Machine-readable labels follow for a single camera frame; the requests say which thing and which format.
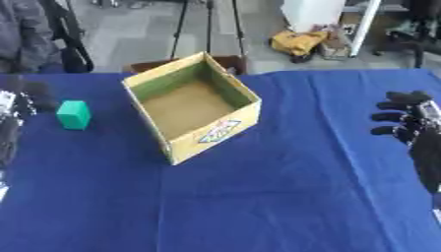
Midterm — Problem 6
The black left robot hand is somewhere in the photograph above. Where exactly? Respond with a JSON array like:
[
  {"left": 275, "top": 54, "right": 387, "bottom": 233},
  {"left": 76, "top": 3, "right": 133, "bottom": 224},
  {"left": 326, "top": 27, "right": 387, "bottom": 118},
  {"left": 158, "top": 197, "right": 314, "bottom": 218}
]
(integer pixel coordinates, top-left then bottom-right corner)
[{"left": 0, "top": 80, "right": 61, "bottom": 171}]

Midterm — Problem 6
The yellow bag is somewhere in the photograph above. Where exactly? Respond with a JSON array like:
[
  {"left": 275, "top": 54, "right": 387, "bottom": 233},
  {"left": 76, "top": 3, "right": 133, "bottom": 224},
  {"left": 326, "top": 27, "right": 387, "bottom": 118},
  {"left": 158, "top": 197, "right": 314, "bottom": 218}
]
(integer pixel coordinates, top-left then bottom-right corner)
[{"left": 269, "top": 30, "right": 330, "bottom": 57}]

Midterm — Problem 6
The tan cardboard box green inside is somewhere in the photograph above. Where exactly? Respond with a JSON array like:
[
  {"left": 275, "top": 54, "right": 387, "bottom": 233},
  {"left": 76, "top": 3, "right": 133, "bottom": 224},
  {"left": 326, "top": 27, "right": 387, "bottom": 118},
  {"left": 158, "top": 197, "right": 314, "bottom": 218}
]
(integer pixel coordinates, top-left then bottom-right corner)
[{"left": 120, "top": 51, "right": 264, "bottom": 166}]

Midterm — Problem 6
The green block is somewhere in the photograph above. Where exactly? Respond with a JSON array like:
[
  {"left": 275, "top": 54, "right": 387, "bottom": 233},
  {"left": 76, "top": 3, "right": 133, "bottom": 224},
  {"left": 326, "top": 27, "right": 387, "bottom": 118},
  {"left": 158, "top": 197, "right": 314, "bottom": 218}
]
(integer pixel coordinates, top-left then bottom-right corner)
[{"left": 55, "top": 99, "right": 94, "bottom": 131}]

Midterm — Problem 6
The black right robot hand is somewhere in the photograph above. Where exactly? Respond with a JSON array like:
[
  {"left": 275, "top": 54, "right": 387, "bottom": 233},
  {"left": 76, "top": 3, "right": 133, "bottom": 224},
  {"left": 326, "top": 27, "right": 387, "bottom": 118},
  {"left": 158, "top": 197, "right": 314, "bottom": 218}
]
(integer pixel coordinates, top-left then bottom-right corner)
[{"left": 368, "top": 91, "right": 441, "bottom": 195}]

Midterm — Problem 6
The person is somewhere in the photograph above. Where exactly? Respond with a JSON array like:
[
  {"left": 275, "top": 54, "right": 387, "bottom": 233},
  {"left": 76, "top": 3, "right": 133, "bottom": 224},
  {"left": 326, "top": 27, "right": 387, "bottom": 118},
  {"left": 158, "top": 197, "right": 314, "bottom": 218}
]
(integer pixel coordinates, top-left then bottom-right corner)
[{"left": 0, "top": 0, "right": 64, "bottom": 74}]

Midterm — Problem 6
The black tripod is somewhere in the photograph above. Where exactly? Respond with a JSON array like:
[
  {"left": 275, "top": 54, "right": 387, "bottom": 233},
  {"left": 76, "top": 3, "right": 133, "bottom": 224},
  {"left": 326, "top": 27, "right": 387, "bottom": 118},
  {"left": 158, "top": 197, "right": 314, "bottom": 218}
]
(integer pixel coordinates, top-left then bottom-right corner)
[{"left": 166, "top": 0, "right": 248, "bottom": 61}]

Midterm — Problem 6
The black office chair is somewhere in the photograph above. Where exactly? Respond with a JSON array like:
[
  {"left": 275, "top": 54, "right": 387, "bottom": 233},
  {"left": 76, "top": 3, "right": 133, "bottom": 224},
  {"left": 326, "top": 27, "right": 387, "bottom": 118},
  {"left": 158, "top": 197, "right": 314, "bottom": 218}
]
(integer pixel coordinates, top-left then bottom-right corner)
[{"left": 370, "top": 0, "right": 441, "bottom": 69}]

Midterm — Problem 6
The white cabinet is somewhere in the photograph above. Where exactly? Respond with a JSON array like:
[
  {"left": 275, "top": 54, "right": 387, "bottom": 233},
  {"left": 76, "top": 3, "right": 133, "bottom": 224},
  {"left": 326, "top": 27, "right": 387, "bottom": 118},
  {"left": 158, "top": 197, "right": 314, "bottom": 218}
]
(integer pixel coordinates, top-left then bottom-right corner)
[{"left": 279, "top": 0, "right": 348, "bottom": 33}]

